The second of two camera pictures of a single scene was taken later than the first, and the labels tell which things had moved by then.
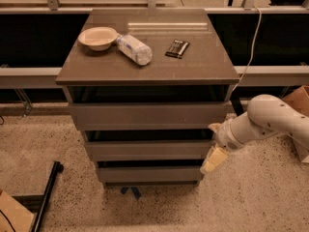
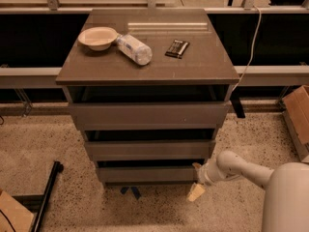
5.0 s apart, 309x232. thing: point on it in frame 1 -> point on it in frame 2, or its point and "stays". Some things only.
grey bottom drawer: [149, 174] stays
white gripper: [226, 137] -> [203, 175]
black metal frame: [37, 204] stays
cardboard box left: [14, 216] stays
